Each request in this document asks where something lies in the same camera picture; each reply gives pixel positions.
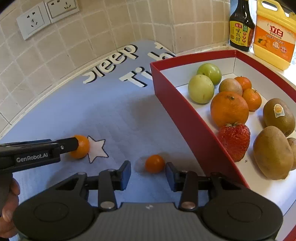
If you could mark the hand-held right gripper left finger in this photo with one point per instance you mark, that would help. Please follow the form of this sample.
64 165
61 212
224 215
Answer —
123 175

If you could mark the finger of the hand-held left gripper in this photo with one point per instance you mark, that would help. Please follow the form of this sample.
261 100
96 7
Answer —
69 144

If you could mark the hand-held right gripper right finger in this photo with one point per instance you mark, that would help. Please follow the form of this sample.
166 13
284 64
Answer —
171 176

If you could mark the small mandarin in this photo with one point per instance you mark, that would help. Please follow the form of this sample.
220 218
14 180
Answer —
253 99
244 82
82 148

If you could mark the orange cherry tomato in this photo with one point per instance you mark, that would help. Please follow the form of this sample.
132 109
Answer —
155 164

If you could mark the red cardboard box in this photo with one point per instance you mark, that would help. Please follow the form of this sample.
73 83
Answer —
196 129

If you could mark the red strawberry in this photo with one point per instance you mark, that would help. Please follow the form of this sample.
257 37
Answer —
234 141

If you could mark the large orange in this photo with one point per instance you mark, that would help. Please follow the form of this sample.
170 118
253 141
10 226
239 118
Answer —
229 111

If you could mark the pale yellow-green apple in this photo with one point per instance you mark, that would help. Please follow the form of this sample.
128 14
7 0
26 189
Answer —
200 88

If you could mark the plain brown kiwi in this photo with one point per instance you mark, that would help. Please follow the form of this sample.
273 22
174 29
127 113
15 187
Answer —
272 153

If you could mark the small brown passion fruit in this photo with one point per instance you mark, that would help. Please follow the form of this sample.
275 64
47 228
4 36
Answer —
230 86

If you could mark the green apple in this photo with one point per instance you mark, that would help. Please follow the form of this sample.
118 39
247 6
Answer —
211 72

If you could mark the brown kiwi with sticker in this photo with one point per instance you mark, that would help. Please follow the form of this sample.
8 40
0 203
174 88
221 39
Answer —
279 118

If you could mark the round brown fruit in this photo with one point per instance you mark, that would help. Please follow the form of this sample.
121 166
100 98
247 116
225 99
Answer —
292 148

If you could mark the person's left hand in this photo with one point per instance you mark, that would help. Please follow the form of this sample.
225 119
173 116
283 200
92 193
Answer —
9 208

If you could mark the blue printed mat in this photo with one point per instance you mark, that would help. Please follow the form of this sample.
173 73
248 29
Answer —
111 111

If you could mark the dark soy sauce bottle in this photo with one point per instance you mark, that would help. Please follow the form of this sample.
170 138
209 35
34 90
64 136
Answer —
241 25

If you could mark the yellow detergent jug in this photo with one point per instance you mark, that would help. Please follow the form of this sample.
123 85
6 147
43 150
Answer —
275 34

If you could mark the outlined white wall outlet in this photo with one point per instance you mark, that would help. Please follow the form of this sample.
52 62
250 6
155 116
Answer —
62 8

